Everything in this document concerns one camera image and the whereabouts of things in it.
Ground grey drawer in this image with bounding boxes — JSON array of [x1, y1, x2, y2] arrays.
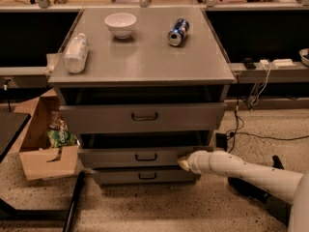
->
[[78, 146, 213, 169], [60, 102, 226, 133], [92, 166, 200, 185]]

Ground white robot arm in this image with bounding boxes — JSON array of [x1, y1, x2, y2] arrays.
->
[[178, 151, 309, 232]]

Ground grey bottom drawer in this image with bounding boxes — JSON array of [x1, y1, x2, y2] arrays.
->
[[92, 166, 200, 185]]

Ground grey top drawer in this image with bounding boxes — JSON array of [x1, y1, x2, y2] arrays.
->
[[60, 102, 226, 133]]

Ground grey drawer cabinet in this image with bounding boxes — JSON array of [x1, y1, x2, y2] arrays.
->
[[47, 6, 236, 186]]

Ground black power adapter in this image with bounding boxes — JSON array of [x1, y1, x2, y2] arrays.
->
[[215, 132, 228, 150]]

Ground black shoe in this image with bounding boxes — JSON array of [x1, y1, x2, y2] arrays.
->
[[228, 178, 270, 203]]

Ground black chair leg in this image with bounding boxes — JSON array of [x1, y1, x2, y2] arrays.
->
[[272, 156, 284, 169]]

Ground dark trouser leg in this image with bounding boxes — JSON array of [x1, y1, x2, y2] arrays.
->
[[266, 196, 292, 226]]

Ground black metal floor bar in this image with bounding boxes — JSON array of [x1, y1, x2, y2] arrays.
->
[[62, 171, 85, 232]]

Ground black charger on ledge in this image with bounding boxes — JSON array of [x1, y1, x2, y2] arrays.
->
[[242, 58, 256, 70]]

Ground blue soda can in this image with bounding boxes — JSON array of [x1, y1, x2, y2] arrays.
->
[[167, 18, 189, 46]]

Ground green snack bag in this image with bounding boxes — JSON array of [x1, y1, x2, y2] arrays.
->
[[47, 130, 75, 148]]

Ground white power strip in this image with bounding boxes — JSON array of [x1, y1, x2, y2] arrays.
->
[[272, 59, 295, 69]]

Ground clear plastic water bottle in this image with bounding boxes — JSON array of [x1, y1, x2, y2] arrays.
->
[[64, 33, 88, 73]]

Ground white ceramic bowl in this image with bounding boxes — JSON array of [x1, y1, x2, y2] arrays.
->
[[104, 13, 137, 39]]

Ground brown cardboard box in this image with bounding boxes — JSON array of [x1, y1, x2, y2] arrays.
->
[[10, 89, 82, 181]]

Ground black floor cable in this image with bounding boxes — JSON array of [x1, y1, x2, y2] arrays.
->
[[224, 74, 309, 155]]

